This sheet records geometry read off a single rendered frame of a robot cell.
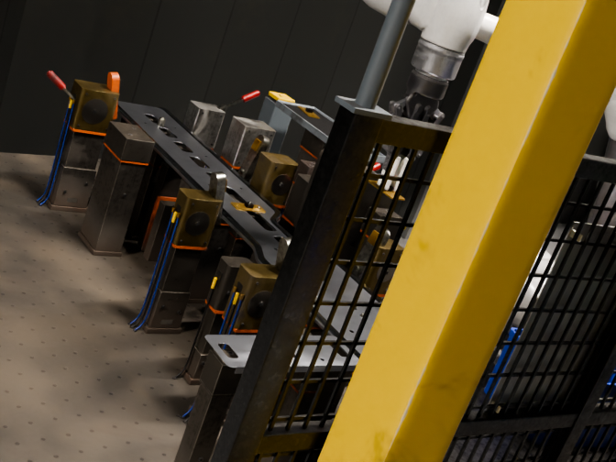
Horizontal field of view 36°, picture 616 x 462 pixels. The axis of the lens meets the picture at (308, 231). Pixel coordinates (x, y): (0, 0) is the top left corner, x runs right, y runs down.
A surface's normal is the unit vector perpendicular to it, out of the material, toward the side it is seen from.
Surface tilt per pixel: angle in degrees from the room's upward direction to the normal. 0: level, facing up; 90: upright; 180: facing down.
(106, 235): 90
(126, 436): 0
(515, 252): 90
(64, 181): 90
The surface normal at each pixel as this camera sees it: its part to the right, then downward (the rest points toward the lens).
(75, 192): 0.51, 0.46
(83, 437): 0.32, -0.89
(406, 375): -0.80, -0.07
